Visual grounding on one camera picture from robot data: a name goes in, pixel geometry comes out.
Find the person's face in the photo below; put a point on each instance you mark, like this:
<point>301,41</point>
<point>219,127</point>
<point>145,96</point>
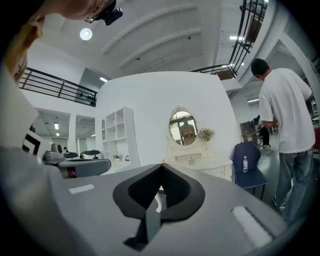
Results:
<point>75,7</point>

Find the oval white-framed mirror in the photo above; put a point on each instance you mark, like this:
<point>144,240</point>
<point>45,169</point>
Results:
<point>183,130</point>

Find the brown cabinet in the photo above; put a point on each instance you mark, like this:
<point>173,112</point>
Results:
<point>248,132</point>

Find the pink flower bouquet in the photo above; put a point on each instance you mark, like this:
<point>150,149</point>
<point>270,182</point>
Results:
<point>205,134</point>

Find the white vanity table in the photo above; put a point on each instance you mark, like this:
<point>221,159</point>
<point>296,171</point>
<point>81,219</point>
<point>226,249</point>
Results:
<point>212,168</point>

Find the small black picture frame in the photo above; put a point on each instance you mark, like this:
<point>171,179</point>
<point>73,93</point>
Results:
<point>127,158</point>

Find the clear water bottle red label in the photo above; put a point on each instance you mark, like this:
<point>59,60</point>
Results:
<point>245,165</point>

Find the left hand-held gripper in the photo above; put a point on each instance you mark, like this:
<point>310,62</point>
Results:
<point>85,168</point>

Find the dark blue chair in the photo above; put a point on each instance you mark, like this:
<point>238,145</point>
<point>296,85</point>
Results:
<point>246,178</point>

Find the small green potted plant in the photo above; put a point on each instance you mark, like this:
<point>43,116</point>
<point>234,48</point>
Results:
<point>116,157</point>

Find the small clear glass jar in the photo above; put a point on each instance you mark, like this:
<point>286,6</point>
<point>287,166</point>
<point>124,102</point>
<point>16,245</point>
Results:
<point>191,161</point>

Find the white shelf unit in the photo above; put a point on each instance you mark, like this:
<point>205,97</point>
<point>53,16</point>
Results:
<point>130,140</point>

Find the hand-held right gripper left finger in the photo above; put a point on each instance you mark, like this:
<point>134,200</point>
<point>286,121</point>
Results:
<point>136,197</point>

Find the black metal railing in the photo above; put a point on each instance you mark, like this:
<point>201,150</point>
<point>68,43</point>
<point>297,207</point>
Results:
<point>241,37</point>
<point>57,87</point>

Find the black head-mounted camera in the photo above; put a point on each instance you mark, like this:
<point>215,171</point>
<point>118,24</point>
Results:
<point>111,13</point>

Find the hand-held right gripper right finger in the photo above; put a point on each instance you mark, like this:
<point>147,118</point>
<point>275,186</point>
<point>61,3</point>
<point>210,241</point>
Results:
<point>185,200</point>

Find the round ceiling lamp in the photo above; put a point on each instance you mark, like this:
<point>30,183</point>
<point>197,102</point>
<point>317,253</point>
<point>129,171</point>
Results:
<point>86,34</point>

